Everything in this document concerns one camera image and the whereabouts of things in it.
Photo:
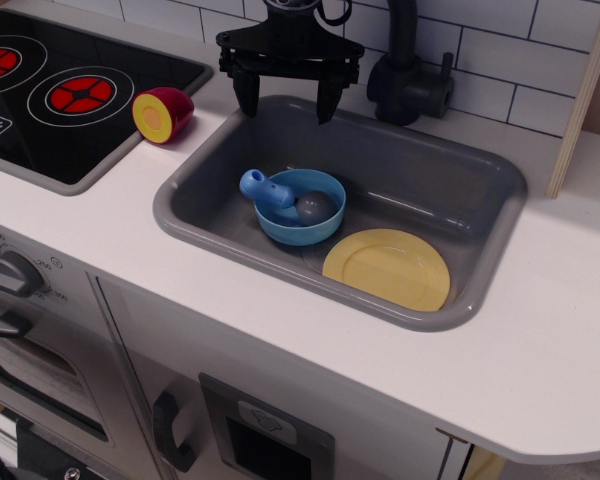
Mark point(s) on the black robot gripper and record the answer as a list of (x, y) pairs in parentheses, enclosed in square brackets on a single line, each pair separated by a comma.
[(294, 46)]

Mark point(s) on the blue and grey toy spoon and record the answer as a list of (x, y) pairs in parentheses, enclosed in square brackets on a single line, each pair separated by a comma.
[(312, 208)]

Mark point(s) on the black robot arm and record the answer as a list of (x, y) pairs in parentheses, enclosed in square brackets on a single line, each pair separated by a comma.
[(316, 7)]

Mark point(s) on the blue plastic bowl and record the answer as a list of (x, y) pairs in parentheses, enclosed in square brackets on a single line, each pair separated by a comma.
[(283, 225)]

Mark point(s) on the grey plastic sink basin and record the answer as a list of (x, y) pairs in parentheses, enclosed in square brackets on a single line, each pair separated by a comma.
[(462, 201)]

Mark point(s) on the dark grey toy faucet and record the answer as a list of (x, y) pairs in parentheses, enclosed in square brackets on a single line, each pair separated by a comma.
[(401, 88)]

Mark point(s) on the red yellow toy fruit half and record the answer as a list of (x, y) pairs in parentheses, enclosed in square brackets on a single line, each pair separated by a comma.
[(161, 113)]

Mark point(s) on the yellow plastic plate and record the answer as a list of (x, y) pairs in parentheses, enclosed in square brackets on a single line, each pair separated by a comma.
[(393, 265)]

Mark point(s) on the black toy stovetop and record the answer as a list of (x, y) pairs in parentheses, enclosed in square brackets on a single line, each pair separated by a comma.
[(66, 100)]

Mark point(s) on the grey oven knob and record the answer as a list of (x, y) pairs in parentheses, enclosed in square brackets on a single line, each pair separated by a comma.
[(18, 277)]

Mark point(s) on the grey dishwasher control panel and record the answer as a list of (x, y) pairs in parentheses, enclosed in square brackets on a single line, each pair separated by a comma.
[(262, 441)]

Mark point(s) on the toy oven door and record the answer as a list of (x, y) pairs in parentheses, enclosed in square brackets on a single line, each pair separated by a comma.
[(62, 380)]

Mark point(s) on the light wooden side post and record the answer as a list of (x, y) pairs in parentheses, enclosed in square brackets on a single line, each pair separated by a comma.
[(585, 115)]

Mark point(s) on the dark grey cabinet handle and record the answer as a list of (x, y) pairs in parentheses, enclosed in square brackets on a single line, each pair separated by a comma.
[(164, 413)]

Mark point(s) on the grey oven door handle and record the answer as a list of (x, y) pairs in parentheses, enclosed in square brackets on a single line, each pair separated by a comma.
[(13, 325)]

